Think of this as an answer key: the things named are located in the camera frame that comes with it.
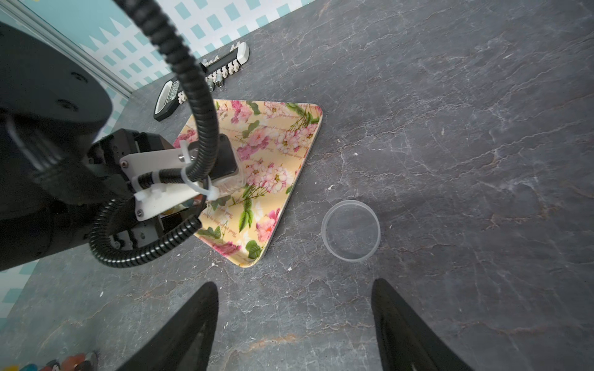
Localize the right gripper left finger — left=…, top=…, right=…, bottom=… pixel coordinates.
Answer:
left=119, top=282, right=219, bottom=370

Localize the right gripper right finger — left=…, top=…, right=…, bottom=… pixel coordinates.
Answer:
left=371, top=278, right=471, bottom=370

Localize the clear candy jar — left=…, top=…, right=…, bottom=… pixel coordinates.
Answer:
left=1, top=352, right=98, bottom=371

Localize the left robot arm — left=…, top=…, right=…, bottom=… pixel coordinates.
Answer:
left=1, top=24, right=201, bottom=270

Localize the floral rectangular tray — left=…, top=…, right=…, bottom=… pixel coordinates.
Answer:
left=196, top=100, right=323, bottom=267

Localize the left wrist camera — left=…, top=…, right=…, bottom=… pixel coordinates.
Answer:
left=120, top=134, right=245, bottom=222

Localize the black socket holder rail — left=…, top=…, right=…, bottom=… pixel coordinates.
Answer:
left=153, top=42, right=250, bottom=122

